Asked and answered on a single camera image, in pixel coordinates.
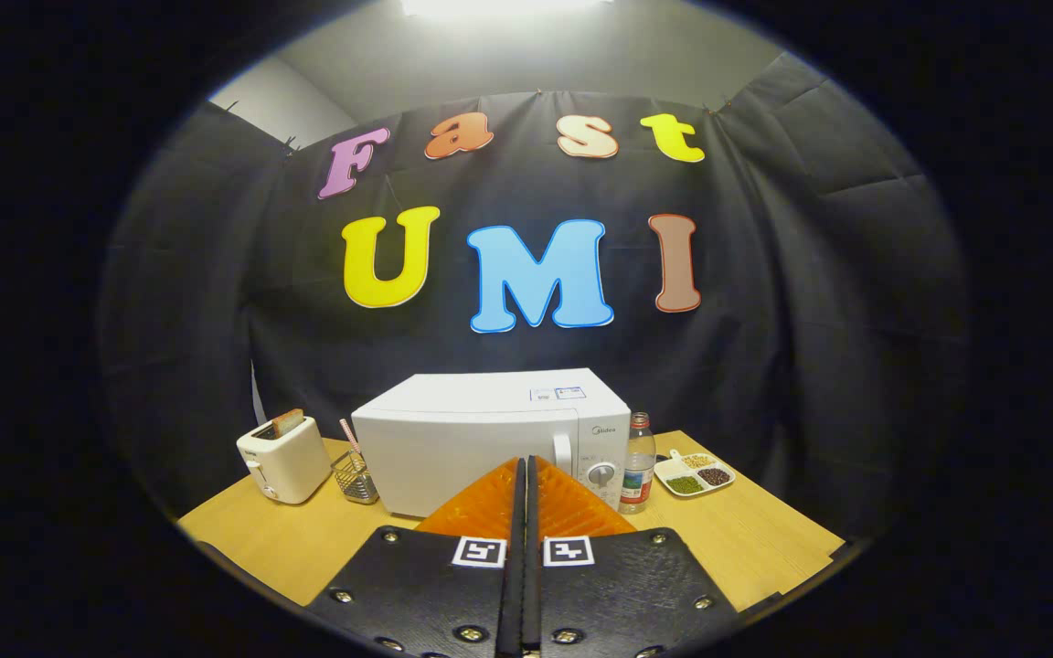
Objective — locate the clear plastic water bottle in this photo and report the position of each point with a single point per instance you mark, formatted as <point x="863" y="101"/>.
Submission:
<point x="638" y="475"/>

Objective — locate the white divided dish with beans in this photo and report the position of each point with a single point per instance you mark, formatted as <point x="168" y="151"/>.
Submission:
<point x="696" y="477"/>

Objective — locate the white microwave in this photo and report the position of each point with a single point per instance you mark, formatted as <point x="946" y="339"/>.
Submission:
<point x="453" y="429"/>

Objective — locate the white toaster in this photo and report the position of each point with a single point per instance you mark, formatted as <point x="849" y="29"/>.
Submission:
<point x="284" y="461"/>

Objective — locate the pink striped straw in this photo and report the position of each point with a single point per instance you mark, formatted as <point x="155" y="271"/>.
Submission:
<point x="349" y="436"/>

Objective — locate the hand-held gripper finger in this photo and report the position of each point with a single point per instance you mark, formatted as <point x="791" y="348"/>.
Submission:
<point x="517" y="594"/>
<point x="534" y="594"/>

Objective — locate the black backdrop cloth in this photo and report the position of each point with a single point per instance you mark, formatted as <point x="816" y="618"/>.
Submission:
<point x="764" y="274"/>

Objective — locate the brown toast slice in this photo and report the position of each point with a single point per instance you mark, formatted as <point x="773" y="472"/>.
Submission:
<point x="289" y="422"/>

